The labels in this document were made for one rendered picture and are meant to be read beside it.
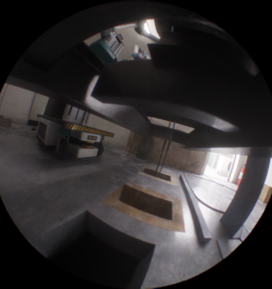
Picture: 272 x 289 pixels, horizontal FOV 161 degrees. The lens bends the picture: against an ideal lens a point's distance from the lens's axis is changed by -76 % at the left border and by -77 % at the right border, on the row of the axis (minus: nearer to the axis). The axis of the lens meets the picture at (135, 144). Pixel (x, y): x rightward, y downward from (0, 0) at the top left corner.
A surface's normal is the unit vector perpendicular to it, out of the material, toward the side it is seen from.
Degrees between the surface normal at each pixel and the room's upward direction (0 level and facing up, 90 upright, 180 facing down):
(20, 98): 90
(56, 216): 0
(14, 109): 90
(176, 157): 90
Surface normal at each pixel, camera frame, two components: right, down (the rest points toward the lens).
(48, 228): 0.28, -0.96
